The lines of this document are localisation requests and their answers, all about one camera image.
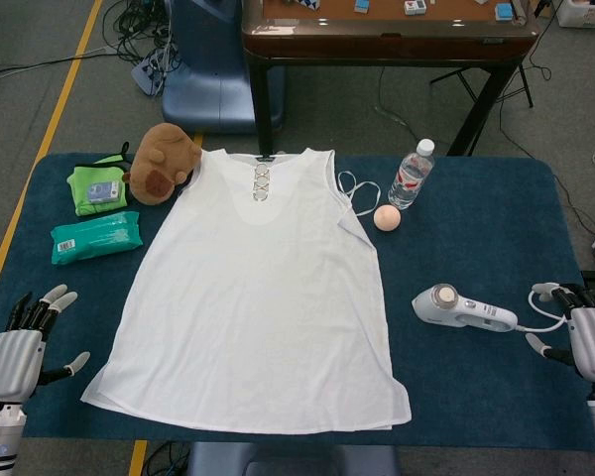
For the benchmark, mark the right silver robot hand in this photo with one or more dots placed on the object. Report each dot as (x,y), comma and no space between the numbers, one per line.
(592,337)

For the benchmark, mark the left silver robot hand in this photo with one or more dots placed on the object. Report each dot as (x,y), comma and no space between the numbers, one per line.
(12,354)

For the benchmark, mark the white handheld garment steamer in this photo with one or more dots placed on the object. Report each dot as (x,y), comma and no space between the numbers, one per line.
(456,310)

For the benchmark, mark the white sleeveless top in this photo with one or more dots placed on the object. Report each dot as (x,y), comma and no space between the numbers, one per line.
(258,297)

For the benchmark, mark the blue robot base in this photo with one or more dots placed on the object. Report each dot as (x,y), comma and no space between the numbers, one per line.
(203,89)

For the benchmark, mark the teal wet wipes pack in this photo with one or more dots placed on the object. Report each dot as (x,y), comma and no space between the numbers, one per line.
(99,235)

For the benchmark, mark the dark blue table mat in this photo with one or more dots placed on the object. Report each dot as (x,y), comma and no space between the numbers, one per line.
(476,238)

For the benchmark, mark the green folded cloth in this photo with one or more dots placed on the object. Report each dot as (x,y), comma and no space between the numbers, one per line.
(86,191)

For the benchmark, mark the small blue white box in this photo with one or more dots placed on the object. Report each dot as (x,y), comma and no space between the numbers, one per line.
(104,192)

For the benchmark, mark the peach ball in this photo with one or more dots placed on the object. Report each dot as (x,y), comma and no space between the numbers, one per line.
(388,216)

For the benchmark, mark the clear plastic water bottle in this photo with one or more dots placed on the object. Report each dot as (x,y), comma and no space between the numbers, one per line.
(409,183)

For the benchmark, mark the brown plush toy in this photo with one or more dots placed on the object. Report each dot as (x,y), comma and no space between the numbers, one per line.
(158,158)

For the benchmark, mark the grey power strip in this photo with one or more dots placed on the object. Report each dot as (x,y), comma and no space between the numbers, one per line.
(146,74)

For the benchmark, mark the white plastic basket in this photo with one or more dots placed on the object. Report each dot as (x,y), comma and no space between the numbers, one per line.
(585,12)

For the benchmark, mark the blue mahjong tile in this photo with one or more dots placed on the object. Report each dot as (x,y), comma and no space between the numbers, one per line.
(502,11)
(362,5)

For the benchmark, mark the brown mahjong table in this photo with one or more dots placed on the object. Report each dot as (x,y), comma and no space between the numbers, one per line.
(377,44)

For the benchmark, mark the white mahjong tile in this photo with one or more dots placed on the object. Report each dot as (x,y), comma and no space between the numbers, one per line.
(412,6)

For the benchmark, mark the blue white snake puzzle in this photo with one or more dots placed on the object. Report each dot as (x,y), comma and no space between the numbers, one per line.
(307,4)

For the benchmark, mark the blue grey pedestal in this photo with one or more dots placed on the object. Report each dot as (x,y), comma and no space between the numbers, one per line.
(292,461)

